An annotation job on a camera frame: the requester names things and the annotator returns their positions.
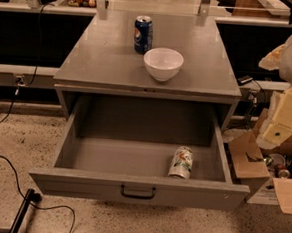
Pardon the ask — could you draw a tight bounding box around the blue pepsi can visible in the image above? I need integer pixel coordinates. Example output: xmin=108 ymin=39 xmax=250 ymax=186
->
xmin=134 ymin=15 xmax=154 ymax=54

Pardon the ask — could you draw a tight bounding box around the grey open top drawer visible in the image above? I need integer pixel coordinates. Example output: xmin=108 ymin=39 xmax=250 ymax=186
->
xmin=30 ymin=94 xmax=249 ymax=211

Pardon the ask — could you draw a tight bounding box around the black floor cable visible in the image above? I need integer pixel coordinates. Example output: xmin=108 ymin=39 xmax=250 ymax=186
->
xmin=0 ymin=152 xmax=81 ymax=233

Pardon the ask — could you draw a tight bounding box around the grey cabinet counter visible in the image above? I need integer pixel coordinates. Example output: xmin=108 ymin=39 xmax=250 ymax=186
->
xmin=54 ymin=10 xmax=241 ymax=128

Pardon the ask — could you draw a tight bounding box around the white ceramic bowl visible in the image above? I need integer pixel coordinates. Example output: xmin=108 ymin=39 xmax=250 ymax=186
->
xmin=143 ymin=47 xmax=184 ymax=82

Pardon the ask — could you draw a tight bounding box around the brown cardboard box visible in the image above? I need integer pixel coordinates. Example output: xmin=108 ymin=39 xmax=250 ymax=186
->
xmin=223 ymin=81 xmax=292 ymax=215

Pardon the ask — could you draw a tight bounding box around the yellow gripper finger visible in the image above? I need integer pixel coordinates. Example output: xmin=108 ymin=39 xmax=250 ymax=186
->
xmin=259 ymin=44 xmax=286 ymax=71

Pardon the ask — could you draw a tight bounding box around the black drawer handle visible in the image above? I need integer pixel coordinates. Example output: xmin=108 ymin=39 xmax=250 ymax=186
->
xmin=121 ymin=185 xmax=156 ymax=200

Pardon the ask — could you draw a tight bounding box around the small black device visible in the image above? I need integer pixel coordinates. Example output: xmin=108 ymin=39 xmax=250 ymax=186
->
xmin=237 ymin=75 xmax=253 ymax=85

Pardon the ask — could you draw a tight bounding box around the black metal stand leg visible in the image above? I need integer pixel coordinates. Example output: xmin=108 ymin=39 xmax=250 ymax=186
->
xmin=0 ymin=189 xmax=41 ymax=233

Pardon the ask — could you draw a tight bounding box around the black hanging cable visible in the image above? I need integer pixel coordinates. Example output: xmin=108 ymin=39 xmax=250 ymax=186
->
xmin=0 ymin=0 xmax=48 ymax=143

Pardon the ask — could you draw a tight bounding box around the green silver 7up can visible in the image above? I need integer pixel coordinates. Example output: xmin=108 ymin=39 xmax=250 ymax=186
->
xmin=168 ymin=146 xmax=193 ymax=179

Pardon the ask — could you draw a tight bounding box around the red can in box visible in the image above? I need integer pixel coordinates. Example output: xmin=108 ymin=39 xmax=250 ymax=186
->
xmin=275 ymin=164 xmax=290 ymax=179

